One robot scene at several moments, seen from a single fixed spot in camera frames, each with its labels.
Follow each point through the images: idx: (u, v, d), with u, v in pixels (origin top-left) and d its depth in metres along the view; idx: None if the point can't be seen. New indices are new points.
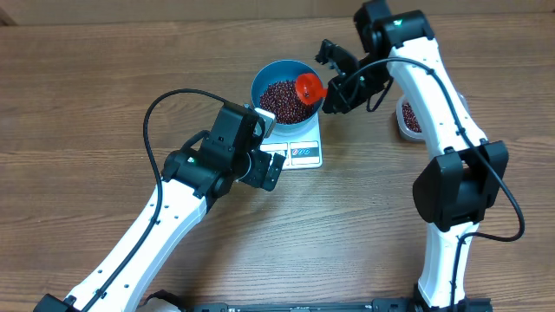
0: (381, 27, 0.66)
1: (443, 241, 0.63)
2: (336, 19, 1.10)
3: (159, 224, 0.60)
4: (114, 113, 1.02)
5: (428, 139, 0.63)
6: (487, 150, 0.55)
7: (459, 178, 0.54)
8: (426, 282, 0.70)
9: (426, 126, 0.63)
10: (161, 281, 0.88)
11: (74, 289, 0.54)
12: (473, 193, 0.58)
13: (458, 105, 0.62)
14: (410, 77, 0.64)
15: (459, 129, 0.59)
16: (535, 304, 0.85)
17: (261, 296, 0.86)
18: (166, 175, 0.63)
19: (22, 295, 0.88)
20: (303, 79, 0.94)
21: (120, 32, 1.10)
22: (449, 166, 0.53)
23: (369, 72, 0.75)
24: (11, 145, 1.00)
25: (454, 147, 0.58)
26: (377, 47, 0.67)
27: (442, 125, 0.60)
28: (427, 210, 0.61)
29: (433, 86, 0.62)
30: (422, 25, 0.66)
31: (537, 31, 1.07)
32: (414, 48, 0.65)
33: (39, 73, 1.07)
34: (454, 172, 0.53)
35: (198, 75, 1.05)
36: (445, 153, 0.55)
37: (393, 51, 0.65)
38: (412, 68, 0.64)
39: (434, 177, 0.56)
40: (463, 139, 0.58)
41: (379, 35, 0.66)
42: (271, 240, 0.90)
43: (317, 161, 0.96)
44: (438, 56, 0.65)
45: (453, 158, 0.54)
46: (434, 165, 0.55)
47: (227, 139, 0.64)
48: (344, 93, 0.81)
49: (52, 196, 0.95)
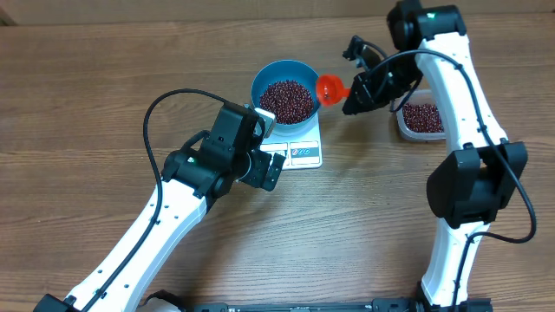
0: (414, 18, 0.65)
1: (452, 238, 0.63)
2: (336, 19, 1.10)
3: (159, 224, 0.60)
4: (114, 113, 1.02)
5: (449, 136, 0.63)
6: (506, 150, 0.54)
7: (474, 175, 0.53)
8: (429, 280, 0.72)
9: (447, 122, 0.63)
10: (161, 281, 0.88)
11: (74, 289, 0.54)
12: (486, 192, 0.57)
13: (482, 102, 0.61)
14: (437, 71, 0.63)
15: (480, 126, 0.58)
16: (535, 304, 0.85)
17: (261, 296, 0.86)
18: (166, 175, 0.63)
19: (22, 295, 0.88)
20: (324, 80, 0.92)
21: (120, 32, 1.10)
22: (466, 162, 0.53)
23: (400, 67, 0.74)
24: (11, 145, 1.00)
25: (473, 144, 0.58)
26: (408, 38, 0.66)
27: (465, 121, 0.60)
28: (440, 204, 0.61)
29: (459, 81, 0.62)
30: (455, 20, 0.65)
31: (537, 31, 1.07)
32: (444, 42, 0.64)
33: (39, 73, 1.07)
34: (469, 170, 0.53)
35: (198, 75, 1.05)
36: (464, 150, 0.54)
37: (423, 43, 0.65)
38: (440, 61, 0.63)
39: (449, 172, 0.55)
40: (484, 136, 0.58)
41: (411, 27, 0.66)
42: (271, 240, 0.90)
43: (317, 161, 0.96)
44: (467, 52, 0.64)
45: (472, 154, 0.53)
46: (452, 159, 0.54)
47: (227, 139, 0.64)
48: (369, 91, 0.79)
49: (52, 196, 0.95)
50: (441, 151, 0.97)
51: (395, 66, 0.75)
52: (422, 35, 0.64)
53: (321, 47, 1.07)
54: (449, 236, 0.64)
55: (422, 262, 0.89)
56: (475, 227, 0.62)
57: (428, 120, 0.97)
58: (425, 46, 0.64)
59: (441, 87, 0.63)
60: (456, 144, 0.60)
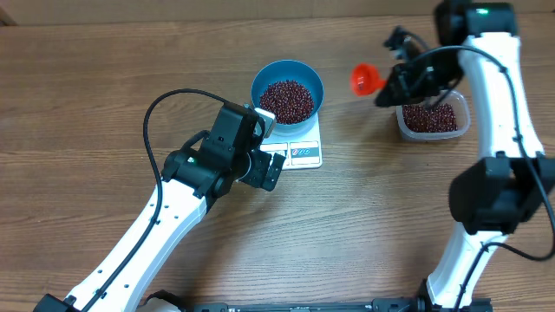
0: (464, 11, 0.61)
1: (466, 243, 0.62)
2: (336, 19, 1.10)
3: (159, 224, 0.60)
4: (114, 113, 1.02)
5: (481, 139, 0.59)
6: (540, 164, 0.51)
7: (502, 185, 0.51)
8: (434, 280, 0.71)
9: (481, 124, 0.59)
10: (161, 281, 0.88)
11: (74, 290, 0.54)
12: (512, 204, 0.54)
13: (523, 110, 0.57)
14: (479, 70, 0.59)
15: (516, 136, 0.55)
16: (535, 304, 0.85)
17: (261, 296, 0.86)
18: (166, 175, 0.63)
19: (22, 295, 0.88)
20: (361, 68, 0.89)
21: (120, 32, 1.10)
22: (494, 171, 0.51)
23: (441, 61, 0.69)
24: (11, 145, 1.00)
25: (506, 152, 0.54)
26: (453, 32, 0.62)
27: (501, 127, 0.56)
28: (460, 210, 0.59)
29: (500, 85, 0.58)
30: (509, 19, 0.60)
31: (536, 32, 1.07)
32: (492, 42, 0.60)
33: (40, 74, 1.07)
34: (495, 179, 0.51)
35: (197, 75, 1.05)
36: (493, 158, 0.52)
37: (469, 40, 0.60)
38: (485, 61, 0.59)
39: (477, 177, 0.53)
40: (519, 146, 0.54)
41: (460, 21, 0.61)
42: (271, 240, 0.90)
43: (317, 161, 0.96)
44: (516, 56, 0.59)
45: (502, 164, 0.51)
46: (480, 165, 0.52)
47: (227, 139, 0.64)
48: (407, 82, 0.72)
49: (52, 196, 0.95)
50: (441, 151, 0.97)
51: (436, 61, 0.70)
52: (470, 31, 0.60)
53: (321, 47, 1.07)
54: (465, 241, 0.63)
55: (422, 262, 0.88)
56: (492, 237, 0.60)
57: (428, 120, 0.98)
58: (470, 42, 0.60)
59: (480, 88, 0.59)
60: (486, 149, 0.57)
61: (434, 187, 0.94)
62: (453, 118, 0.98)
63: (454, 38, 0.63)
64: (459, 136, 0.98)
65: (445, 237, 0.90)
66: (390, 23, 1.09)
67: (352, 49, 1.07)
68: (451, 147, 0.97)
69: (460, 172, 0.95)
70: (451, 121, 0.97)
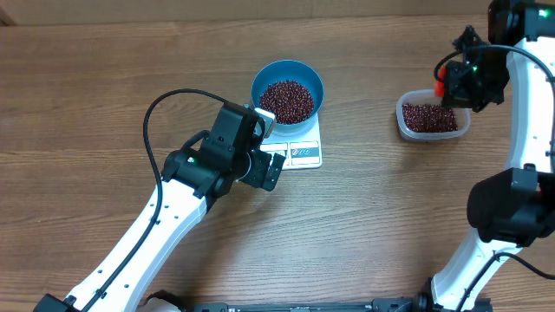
0: (522, 9, 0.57)
1: (478, 250, 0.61)
2: (336, 19, 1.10)
3: (159, 224, 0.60)
4: (114, 113, 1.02)
5: (513, 144, 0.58)
6: None
7: (525, 198, 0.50)
8: (440, 281, 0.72)
9: (515, 130, 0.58)
10: (161, 281, 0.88)
11: (74, 289, 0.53)
12: (532, 218, 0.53)
13: None
14: (525, 75, 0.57)
15: (551, 151, 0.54)
16: (535, 304, 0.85)
17: (261, 296, 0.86)
18: (166, 175, 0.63)
19: (22, 295, 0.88)
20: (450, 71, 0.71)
21: (121, 32, 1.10)
22: (522, 184, 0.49)
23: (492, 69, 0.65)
24: (11, 145, 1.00)
25: (536, 166, 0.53)
26: (507, 31, 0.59)
27: (536, 139, 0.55)
28: (475, 214, 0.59)
29: (544, 95, 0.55)
30: None
31: None
32: (547, 48, 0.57)
33: (40, 74, 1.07)
34: (523, 192, 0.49)
35: (197, 75, 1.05)
36: (524, 170, 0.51)
37: (521, 42, 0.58)
38: (532, 67, 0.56)
39: (499, 187, 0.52)
40: (551, 161, 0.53)
41: (516, 19, 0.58)
42: (271, 240, 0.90)
43: (317, 161, 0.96)
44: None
45: (531, 178, 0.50)
46: (506, 175, 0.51)
47: (227, 138, 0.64)
48: (456, 81, 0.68)
49: (52, 195, 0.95)
50: (441, 151, 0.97)
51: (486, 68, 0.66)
52: (525, 33, 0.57)
53: (321, 48, 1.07)
54: (477, 247, 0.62)
55: (422, 261, 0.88)
56: (506, 247, 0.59)
57: (428, 120, 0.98)
58: (521, 45, 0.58)
59: (522, 94, 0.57)
60: (517, 159, 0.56)
61: (434, 186, 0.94)
62: (452, 118, 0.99)
63: (506, 36, 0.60)
64: (459, 136, 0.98)
65: (445, 237, 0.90)
66: (390, 23, 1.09)
67: (352, 49, 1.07)
68: (451, 147, 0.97)
69: (460, 172, 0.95)
70: (451, 121, 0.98)
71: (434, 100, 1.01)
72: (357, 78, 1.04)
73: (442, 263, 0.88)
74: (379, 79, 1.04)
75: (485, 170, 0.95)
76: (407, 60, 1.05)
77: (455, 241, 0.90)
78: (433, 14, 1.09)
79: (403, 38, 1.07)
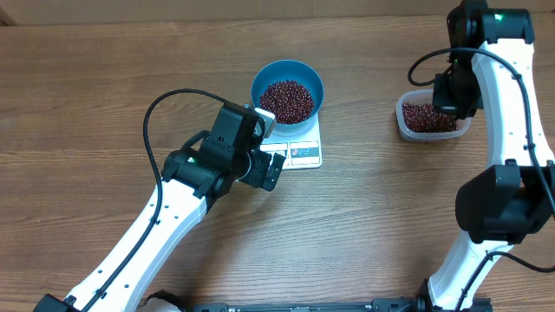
0: (479, 16, 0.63)
1: (471, 251, 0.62)
2: (336, 19, 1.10)
3: (159, 224, 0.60)
4: (114, 113, 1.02)
5: (492, 145, 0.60)
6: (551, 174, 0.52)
7: (512, 193, 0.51)
8: (436, 282, 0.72)
9: (492, 132, 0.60)
10: (161, 281, 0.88)
11: (74, 290, 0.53)
12: (520, 213, 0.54)
13: (535, 119, 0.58)
14: (492, 76, 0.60)
15: (527, 144, 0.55)
16: (535, 304, 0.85)
17: (261, 296, 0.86)
18: (166, 175, 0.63)
19: (22, 295, 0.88)
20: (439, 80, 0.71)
21: (120, 32, 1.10)
22: (506, 178, 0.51)
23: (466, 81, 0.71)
24: (11, 145, 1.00)
25: (516, 161, 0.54)
26: (468, 38, 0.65)
27: (512, 135, 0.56)
28: (466, 217, 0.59)
29: (513, 93, 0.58)
30: (524, 27, 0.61)
31: (538, 31, 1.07)
32: (508, 48, 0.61)
33: (40, 74, 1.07)
34: (508, 187, 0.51)
35: (197, 75, 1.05)
36: (506, 166, 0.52)
37: (483, 45, 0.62)
38: (498, 67, 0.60)
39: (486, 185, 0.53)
40: (530, 154, 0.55)
41: (474, 26, 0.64)
42: (271, 240, 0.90)
43: (317, 161, 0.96)
44: (531, 62, 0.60)
45: (513, 172, 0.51)
46: (491, 172, 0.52)
47: (228, 139, 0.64)
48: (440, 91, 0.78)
49: (51, 196, 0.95)
50: (441, 151, 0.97)
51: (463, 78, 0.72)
52: (485, 35, 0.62)
53: (321, 47, 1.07)
54: (470, 248, 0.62)
55: (422, 262, 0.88)
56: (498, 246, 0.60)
57: (428, 120, 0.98)
58: (484, 47, 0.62)
59: (492, 96, 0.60)
60: (497, 157, 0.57)
61: (434, 186, 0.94)
62: None
63: (469, 42, 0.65)
64: (459, 136, 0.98)
65: (445, 237, 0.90)
66: (390, 23, 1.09)
67: (352, 49, 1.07)
68: (451, 148, 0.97)
69: (460, 171, 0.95)
70: (451, 121, 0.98)
71: None
72: (357, 78, 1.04)
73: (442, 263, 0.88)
74: (379, 79, 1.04)
75: None
76: (407, 60, 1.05)
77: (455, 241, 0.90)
78: (432, 14, 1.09)
79: (402, 38, 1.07)
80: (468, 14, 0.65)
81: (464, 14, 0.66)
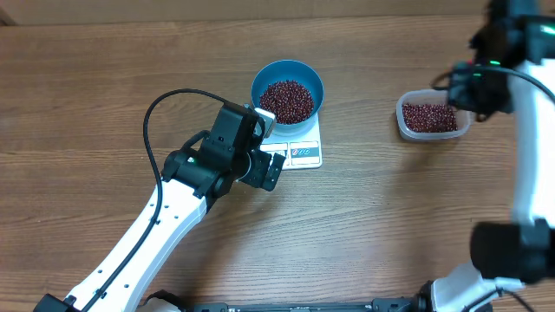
0: (525, 22, 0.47)
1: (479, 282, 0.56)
2: (336, 19, 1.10)
3: (159, 224, 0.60)
4: (114, 113, 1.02)
5: (518, 185, 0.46)
6: None
7: (537, 261, 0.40)
8: (439, 289, 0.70)
9: (521, 168, 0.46)
10: (161, 281, 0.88)
11: (74, 290, 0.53)
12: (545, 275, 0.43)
13: None
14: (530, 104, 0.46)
15: None
16: (535, 304, 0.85)
17: (261, 296, 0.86)
18: (166, 175, 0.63)
19: (22, 295, 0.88)
20: None
21: (121, 32, 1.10)
22: (532, 243, 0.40)
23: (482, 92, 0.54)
24: (11, 145, 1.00)
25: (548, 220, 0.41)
26: (512, 48, 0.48)
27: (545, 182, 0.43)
28: (478, 259, 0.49)
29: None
30: None
31: None
32: None
33: (40, 74, 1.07)
34: (533, 254, 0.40)
35: (198, 75, 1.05)
36: (537, 224, 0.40)
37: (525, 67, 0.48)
38: (538, 95, 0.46)
39: (506, 242, 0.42)
40: None
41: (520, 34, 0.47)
42: (271, 240, 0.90)
43: (317, 161, 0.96)
44: None
45: (544, 236, 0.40)
46: (518, 230, 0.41)
47: (227, 138, 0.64)
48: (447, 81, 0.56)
49: (51, 195, 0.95)
50: (441, 151, 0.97)
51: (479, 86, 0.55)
52: (530, 53, 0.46)
53: (321, 47, 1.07)
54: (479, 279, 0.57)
55: (422, 261, 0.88)
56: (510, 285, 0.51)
57: (428, 120, 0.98)
58: (526, 69, 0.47)
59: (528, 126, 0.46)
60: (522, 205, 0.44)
61: (434, 186, 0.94)
62: (452, 118, 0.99)
63: (514, 53, 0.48)
64: (459, 136, 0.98)
65: (445, 237, 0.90)
66: (390, 23, 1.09)
67: (352, 49, 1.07)
68: (452, 148, 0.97)
69: (460, 171, 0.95)
70: (451, 121, 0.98)
71: (434, 100, 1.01)
72: (357, 78, 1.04)
73: (442, 263, 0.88)
74: (379, 79, 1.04)
75: (486, 169, 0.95)
76: (407, 60, 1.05)
77: (455, 241, 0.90)
78: (433, 14, 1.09)
79: (403, 38, 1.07)
80: (511, 17, 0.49)
81: (504, 17, 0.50)
